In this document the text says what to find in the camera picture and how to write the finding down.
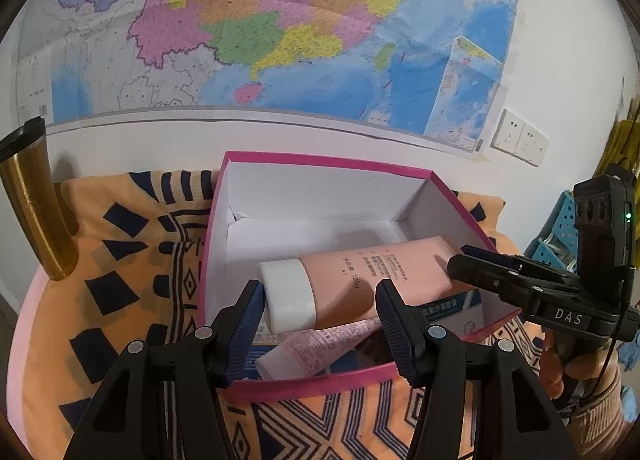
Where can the colourful wall map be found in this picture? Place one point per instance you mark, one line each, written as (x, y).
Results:
(250, 39)

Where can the gold cup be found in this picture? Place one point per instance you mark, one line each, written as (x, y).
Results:
(37, 200)

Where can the person's right hand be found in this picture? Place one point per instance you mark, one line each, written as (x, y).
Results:
(597, 367)

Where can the orange patterned blanket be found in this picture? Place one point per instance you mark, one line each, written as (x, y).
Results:
(115, 290)

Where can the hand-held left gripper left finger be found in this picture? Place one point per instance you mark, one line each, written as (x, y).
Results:
(245, 335)

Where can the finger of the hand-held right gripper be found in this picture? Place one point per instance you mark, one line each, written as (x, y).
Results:
(490, 280)
(492, 256)

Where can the person's right forearm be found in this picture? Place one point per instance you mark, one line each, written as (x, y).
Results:
(600, 420)

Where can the white wall socket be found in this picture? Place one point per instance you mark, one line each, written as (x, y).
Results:
(507, 132)
(532, 144)

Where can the pink cardboard box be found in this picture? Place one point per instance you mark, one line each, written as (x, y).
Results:
(310, 195)

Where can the yellow hanging garment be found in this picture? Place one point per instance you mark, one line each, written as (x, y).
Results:
(622, 144)

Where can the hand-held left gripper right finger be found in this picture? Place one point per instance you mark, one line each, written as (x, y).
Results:
(395, 330)

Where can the large pink tube white cap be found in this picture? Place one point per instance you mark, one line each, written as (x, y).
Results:
(360, 285)

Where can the small white pink tube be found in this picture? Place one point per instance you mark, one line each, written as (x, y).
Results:
(310, 347)

